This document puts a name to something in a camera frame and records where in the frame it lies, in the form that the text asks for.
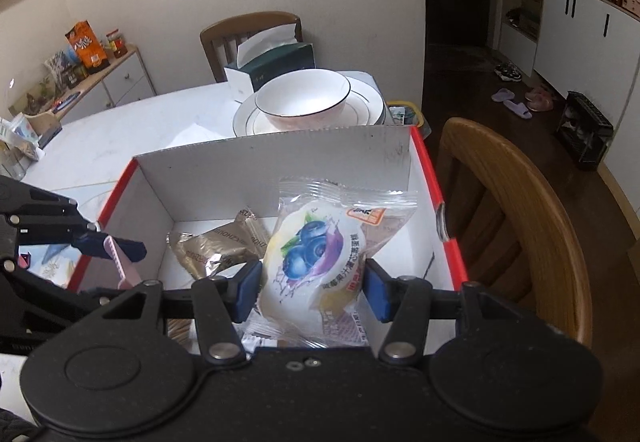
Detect yellow lidded container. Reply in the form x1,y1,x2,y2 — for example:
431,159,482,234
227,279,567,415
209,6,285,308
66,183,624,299
387,100,426,141

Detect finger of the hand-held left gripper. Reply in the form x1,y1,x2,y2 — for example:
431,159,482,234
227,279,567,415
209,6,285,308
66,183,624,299
0,175,149,264
0,268,125,330

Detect red sauce jar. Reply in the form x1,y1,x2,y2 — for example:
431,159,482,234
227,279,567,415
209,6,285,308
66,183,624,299
105,28,129,58

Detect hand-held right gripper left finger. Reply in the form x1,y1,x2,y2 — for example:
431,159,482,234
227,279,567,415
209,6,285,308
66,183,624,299
92,261,264,365

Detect red cardboard box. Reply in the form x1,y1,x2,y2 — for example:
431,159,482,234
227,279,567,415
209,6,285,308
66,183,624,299
67,124,472,354

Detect purple slippers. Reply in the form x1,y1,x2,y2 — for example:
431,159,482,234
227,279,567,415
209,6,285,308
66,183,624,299
491,88,534,119

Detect dark wooden chair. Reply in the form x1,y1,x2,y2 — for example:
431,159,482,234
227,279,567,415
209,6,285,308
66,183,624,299
199,10,304,84

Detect white plate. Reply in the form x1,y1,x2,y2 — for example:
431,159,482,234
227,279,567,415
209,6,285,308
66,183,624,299
232,75,389,139

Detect pair of sneakers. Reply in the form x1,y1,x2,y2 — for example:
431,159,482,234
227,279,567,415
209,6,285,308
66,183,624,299
494,63,524,83

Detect gold snack packet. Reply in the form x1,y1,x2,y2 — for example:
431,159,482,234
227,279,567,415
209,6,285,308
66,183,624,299
167,207,274,281

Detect light wooden chair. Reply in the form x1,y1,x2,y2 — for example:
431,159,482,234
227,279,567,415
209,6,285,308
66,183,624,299
436,116,594,349

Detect white lower cabinet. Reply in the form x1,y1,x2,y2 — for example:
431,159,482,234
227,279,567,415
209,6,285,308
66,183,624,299
532,0,640,160

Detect black floor rack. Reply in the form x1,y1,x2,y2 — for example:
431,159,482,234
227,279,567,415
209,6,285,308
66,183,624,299
555,90,615,172

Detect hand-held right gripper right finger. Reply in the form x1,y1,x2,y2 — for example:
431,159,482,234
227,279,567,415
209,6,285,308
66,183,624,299
364,259,551,367

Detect dark knitted cloth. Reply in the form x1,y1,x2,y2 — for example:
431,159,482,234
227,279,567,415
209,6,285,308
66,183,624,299
0,401,42,442

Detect pink slippers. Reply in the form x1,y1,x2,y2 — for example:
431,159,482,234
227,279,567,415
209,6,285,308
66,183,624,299
524,86,556,113

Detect white side cabinet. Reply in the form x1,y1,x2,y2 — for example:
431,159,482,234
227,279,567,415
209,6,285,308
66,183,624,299
9,44,157,124

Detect orange snack bag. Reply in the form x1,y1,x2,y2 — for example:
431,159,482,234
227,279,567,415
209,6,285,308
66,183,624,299
64,20,111,71

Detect pink nail file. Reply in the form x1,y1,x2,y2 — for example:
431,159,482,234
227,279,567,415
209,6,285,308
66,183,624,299
101,232,143,292

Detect white marble desktop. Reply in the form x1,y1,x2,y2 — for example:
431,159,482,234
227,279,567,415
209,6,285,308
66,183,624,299
0,69,387,423

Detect blueberry jelly packet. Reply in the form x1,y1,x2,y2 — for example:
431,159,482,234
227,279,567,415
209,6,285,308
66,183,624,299
257,176,419,349

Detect white bowl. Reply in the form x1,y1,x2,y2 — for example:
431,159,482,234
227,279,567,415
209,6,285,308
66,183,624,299
254,69,352,131

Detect blue gold-speckled placemat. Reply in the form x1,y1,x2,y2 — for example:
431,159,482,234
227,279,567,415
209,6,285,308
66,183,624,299
20,242,86,290

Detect dark green tissue box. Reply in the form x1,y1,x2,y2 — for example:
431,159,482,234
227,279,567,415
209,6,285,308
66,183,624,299
223,24,316,104

